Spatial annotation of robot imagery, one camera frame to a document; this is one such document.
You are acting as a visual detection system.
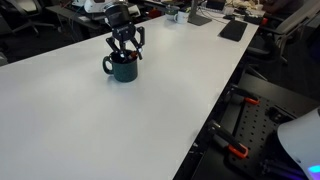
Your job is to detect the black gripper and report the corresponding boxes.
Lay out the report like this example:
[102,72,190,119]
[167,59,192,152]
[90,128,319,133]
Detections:
[103,1,146,61]

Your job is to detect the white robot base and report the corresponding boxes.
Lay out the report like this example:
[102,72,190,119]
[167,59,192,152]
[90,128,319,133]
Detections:
[277,107,320,180]

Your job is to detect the dark green ceramic mug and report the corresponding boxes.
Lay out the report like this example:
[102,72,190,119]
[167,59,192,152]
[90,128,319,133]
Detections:
[102,49,139,83]

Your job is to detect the white coffee mug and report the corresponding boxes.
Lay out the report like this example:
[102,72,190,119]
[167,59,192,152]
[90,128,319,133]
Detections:
[173,10,190,25]

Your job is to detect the black background desk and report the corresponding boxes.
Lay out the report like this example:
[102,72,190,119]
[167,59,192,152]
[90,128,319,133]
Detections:
[45,0,148,38]

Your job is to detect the gray monitor stand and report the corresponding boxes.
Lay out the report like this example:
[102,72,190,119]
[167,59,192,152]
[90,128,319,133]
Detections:
[187,0,213,27]

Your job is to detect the black flat pad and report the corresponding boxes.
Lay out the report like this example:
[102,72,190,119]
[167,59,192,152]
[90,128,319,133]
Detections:
[218,19,249,43]

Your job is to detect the dark office chair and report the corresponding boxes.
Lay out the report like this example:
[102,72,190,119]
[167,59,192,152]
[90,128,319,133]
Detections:
[0,0,56,36]

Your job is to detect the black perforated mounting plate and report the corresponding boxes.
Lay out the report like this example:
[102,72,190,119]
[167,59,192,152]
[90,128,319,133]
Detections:
[228,94,301,180]

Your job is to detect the gray office chair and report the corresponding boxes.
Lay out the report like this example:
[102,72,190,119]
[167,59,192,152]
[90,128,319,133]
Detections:
[246,0,320,66]

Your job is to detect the black clamp with orange handle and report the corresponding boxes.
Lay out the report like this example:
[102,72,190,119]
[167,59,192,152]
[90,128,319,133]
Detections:
[223,83,260,106]
[207,119,250,160]

